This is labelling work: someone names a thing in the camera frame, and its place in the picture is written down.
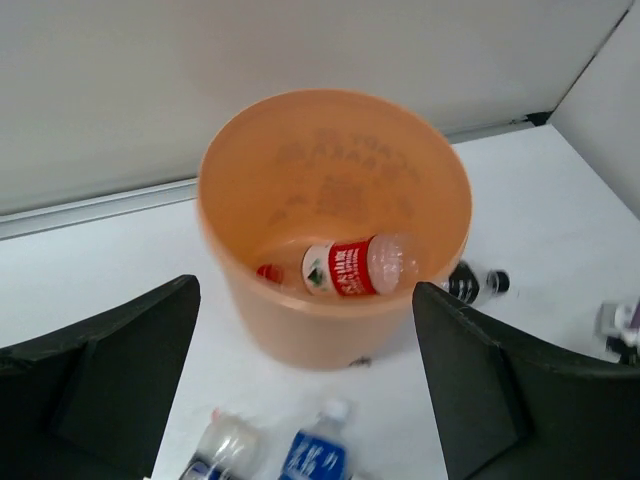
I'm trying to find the orange plastic bin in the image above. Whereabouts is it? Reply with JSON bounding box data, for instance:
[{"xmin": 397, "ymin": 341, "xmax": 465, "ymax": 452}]
[{"xmin": 197, "ymin": 89, "xmax": 472, "ymax": 369}]

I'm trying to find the black label small bottle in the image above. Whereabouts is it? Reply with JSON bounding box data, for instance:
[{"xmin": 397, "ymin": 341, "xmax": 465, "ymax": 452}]
[{"xmin": 440, "ymin": 260, "xmax": 511, "ymax": 307}]

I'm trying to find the Pepsi label clear bottle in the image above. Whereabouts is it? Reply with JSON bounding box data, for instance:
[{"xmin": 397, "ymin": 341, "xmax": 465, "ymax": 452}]
[{"xmin": 179, "ymin": 409, "xmax": 264, "ymax": 480}]

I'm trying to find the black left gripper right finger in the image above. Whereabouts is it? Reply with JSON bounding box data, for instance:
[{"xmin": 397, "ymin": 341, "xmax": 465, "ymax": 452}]
[{"xmin": 412, "ymin": 283, "xmax": 639, "ymax": 479}]

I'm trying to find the blue label clear bottle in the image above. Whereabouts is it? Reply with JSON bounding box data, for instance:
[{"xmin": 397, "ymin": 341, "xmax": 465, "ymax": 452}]
[{"xmin": 278, "ymin": 398, "xmax": 351, "ymax": 480}]

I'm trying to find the red label clear bottle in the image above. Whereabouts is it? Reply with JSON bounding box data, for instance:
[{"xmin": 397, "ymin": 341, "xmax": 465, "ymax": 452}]
[{"xmin": 256, "ymin": 233, "xmax": 419, "ymax": 297}]

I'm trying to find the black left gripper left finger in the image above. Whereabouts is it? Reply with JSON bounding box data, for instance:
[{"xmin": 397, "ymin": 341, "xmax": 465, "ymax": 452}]
[{"xmin": 1, "ymin": 275, "xmax": 201, "ymax": 479}]

